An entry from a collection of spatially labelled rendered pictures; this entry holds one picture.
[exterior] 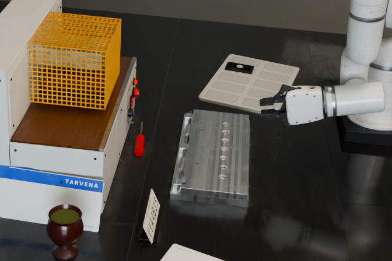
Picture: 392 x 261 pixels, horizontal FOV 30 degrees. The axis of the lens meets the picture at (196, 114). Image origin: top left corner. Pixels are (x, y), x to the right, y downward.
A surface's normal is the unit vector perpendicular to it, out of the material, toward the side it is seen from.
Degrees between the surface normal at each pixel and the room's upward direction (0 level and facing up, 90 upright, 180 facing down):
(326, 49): 0
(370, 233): 0
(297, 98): 86
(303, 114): 90
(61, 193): 69
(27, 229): 0
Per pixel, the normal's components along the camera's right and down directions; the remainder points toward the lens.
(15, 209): -0.11, 0.12
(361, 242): 0.08, -0.88
